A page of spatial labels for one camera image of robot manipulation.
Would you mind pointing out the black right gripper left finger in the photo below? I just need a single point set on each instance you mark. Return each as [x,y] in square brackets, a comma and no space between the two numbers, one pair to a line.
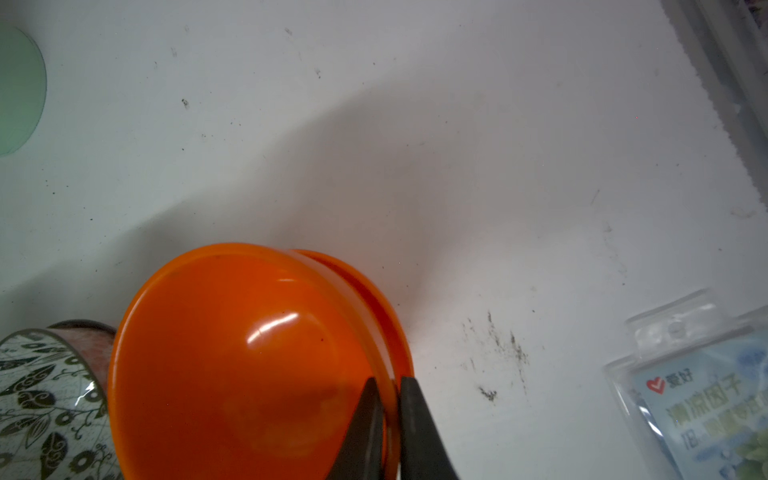
[360,454]

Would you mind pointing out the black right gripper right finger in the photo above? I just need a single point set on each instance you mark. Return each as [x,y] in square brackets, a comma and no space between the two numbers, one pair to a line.
[423,455]

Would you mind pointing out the orange plastic bowl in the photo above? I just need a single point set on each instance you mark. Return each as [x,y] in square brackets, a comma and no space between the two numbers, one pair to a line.
[239,361]
[398,350]

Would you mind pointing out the pink floral black-leaf bowl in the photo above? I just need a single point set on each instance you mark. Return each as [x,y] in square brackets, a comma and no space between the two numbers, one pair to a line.
[92,340]

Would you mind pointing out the black white floral bowl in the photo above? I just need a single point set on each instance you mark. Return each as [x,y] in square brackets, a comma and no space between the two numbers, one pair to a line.
[54,413]

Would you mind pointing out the clear packaged ruler set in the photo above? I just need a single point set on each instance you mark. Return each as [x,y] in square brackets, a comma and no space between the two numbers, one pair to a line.
[694,390]

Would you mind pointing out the mint green pencil cup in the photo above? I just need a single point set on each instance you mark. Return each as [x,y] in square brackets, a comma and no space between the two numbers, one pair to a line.
[23,88]

